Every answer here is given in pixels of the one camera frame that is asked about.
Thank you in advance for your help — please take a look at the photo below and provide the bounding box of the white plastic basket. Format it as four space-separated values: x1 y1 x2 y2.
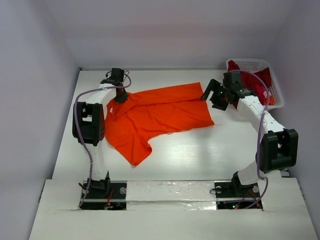
226 58 284 110

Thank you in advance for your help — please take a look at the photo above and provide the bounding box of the pink cloth in basket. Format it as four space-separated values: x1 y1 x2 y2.
258 85 270 99

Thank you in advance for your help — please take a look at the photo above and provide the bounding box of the orange t shirt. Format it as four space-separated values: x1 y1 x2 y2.
105 82 215 166

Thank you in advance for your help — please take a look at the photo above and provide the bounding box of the small orange cloth in basket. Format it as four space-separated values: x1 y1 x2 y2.
263 96 275 106

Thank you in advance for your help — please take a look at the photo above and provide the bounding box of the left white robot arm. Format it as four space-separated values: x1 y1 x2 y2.
72 68 132 198

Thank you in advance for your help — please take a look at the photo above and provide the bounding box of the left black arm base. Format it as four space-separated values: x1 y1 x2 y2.
80 181 127 211

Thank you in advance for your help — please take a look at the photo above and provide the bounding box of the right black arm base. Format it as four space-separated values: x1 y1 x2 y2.
210 181 263 210

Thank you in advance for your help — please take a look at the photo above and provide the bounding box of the dark red t shirt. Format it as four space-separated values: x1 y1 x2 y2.
227 60 272 106

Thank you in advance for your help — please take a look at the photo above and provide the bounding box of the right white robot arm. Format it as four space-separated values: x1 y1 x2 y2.
201 70 299 196

